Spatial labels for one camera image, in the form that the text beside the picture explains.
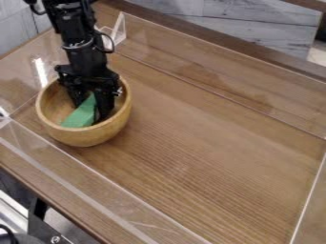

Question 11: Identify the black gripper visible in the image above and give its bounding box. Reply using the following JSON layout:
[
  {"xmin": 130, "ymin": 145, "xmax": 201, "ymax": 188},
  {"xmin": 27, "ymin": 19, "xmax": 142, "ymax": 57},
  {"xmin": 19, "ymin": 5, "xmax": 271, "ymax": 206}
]
[{"xmin": 53, "ymin": 44, "xmax": 124, "ymax": 125}]

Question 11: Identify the green rectangular block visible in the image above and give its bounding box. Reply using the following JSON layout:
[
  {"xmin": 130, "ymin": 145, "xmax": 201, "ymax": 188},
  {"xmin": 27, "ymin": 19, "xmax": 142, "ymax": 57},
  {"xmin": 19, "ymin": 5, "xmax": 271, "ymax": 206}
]
[{"xmin": 61, "ymin": 93, "xmax": 96, "ymax": 128}]

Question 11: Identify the brown wooden bowl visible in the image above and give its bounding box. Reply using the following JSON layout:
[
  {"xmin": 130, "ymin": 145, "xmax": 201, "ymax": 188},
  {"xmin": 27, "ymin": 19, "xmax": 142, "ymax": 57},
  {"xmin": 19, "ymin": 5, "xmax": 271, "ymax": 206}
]
[{"xmin": 35, "ymin": 79, "xmax": 132, "ymax": 147}]

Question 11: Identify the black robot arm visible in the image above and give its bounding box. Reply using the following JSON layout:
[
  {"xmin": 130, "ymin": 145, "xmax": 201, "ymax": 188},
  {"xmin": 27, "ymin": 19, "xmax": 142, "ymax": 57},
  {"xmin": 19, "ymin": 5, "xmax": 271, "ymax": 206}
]
[{"xmin": 22, "ymin": 0, "xmax": 120, "ymax": 123}]

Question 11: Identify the clear acrylic corner bracket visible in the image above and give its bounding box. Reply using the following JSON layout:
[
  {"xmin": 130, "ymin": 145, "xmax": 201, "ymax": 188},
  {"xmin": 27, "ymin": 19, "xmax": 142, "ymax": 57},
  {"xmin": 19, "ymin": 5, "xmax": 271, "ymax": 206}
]
[{"xmin": 94, "ymin": 12, "xmax": 125, "ymax": 50}]

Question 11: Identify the clear acrylic tray wall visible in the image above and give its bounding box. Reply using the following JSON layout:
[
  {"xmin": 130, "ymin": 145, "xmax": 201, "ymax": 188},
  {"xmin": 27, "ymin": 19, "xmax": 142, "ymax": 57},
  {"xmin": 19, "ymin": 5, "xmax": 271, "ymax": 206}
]
[{"xmin": 0, "ymin": 13, "xmax": 326, "ymax": 244}]

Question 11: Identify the black table leg bracket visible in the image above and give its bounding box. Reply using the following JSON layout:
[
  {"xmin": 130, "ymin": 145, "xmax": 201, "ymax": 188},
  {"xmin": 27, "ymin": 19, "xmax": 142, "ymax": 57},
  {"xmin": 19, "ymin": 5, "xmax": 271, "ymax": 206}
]
[{"xmin": 26, "ymin": 197, "xmax": 73, "ymax": 244}]

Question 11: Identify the black cable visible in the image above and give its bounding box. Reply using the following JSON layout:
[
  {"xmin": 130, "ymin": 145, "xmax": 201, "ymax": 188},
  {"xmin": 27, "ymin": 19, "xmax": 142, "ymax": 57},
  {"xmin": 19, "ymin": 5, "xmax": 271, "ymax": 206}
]
[{"xmin": 0, "ymin": 223, "xmax": 17, "ymax": 244}]

